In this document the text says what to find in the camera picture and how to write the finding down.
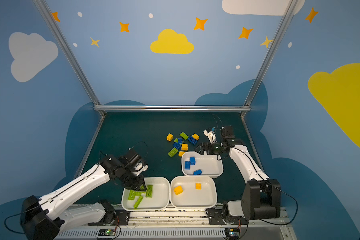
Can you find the blue lego cluster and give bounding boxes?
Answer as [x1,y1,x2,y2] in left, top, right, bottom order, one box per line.
[190,157,196,166]

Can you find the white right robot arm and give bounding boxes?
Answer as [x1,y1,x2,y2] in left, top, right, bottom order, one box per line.
[196,137,281,220]

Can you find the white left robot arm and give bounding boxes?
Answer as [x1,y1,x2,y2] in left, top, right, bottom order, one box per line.
[20,154,148,240]

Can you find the yellow square lego brick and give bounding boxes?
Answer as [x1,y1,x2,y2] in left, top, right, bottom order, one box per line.
[192,134,200,141]

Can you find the blue long lego brick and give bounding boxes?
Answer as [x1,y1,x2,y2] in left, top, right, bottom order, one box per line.
[188,136,198,145]

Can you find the white bin right rear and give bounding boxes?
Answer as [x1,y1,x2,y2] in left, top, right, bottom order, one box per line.
[181,152,224,179]

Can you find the white bin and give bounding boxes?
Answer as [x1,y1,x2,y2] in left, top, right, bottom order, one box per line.
[181,152,224,179]
[122,177,170,212]
[170,176,218,210]

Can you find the green long lego brick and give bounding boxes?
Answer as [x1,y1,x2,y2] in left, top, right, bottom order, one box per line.
[180,132,189,140]

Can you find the white bin left front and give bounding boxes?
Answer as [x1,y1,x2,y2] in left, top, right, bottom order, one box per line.
[122,177,170,212]

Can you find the green long lego centre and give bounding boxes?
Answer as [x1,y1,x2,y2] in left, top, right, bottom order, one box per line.
[168,148,179,158]

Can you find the white bin middle front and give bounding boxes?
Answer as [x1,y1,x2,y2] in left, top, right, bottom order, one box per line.
[170,176,218,210]

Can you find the left controller board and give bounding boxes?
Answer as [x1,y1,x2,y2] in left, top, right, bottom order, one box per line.
[97,229,117,240]

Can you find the controller board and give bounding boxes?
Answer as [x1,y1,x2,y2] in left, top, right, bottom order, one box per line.
[97,229,117,240]
[225,228,241,240]

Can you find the right controller board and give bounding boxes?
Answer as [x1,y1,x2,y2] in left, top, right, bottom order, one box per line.
[225,228,241,240]

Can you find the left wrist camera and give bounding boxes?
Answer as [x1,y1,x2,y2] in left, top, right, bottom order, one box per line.
[124,148,149,176]

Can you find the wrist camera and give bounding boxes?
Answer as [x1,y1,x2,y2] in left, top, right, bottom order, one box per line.
[221,126,236,141]
[124,148,149,176]

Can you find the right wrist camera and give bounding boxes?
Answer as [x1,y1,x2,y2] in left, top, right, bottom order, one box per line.
[221,126,236,141]

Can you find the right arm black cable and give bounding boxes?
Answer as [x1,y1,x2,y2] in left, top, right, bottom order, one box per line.
[227,146,300,226]

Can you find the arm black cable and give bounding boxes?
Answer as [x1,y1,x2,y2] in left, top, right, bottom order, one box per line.
[3,209,43,235]
[227,146,300,226]

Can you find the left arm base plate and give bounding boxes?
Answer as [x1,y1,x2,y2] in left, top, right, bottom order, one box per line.
[88,209,131,226]

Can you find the aluminium frame rear bar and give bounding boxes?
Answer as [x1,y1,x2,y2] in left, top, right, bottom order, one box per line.
[94,105,251,112]

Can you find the front aluminium rail bed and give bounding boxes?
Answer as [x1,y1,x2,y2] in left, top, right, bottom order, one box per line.
[55,205,297,240]

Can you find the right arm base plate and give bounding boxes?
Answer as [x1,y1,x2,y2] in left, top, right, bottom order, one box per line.
[206,208,248,226]

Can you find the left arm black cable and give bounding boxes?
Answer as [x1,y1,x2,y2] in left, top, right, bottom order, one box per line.
[3,209,43,235]

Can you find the aluminium frame left post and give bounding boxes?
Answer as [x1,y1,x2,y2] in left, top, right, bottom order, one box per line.
[33,0,101,107]

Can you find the aluminium frame post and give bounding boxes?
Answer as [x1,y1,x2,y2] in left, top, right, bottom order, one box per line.
[33,0,101,107]
[241,0,299,120]

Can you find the aluminium frame right post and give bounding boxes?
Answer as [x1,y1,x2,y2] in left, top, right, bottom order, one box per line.
[241,0,299,120]

